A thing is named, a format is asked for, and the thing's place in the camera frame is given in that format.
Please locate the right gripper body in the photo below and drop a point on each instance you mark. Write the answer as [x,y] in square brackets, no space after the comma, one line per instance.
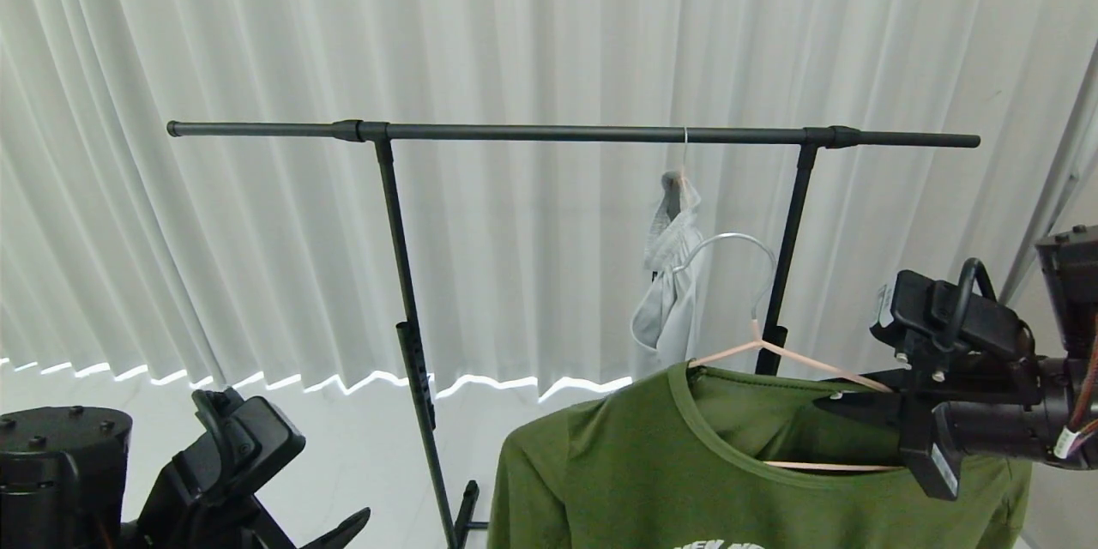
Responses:
[995,429]

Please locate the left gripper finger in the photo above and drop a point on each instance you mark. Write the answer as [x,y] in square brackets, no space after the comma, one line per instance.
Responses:
[339,530]

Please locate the black clothes rack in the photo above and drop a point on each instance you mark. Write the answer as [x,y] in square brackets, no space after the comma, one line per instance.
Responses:
[558,133]

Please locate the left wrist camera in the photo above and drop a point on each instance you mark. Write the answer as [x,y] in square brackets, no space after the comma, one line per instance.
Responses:
[257,437]

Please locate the green garment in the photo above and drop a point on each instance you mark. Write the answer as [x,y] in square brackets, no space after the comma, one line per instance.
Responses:
[618,463]

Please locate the pink clothes hanger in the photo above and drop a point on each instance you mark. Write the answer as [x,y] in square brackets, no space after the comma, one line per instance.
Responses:
[684,154]
[798,357]

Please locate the pale grey shorts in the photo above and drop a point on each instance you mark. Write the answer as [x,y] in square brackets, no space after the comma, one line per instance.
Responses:
[678,309]

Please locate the white curtain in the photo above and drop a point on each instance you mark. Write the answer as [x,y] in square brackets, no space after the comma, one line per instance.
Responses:
[515,17]

